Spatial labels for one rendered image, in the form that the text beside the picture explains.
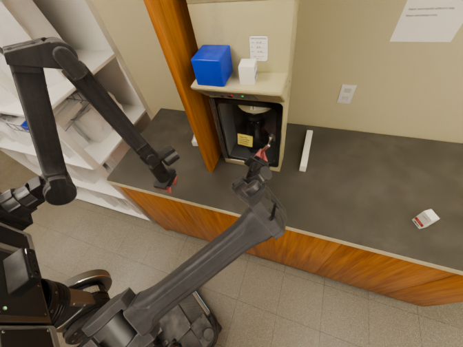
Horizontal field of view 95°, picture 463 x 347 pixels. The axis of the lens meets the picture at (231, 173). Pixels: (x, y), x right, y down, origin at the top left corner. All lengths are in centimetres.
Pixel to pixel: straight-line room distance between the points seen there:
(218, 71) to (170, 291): 61
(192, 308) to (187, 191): 88
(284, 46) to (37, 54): 63
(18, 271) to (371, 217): 120
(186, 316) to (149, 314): 126
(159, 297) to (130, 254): 187
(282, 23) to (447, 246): 105
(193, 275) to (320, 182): 90
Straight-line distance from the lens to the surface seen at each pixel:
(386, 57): 129
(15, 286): 66
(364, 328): 203
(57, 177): 79
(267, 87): 74
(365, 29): 122
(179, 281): 44
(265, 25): 76
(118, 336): 52
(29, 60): 68
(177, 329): 175
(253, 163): 93
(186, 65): 90
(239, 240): 40
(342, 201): 116
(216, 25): 81
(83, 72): 67
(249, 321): 192
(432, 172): 145
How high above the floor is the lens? 191
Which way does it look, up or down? 54 degrees down
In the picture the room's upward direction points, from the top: 13 degrees counter-clockwise
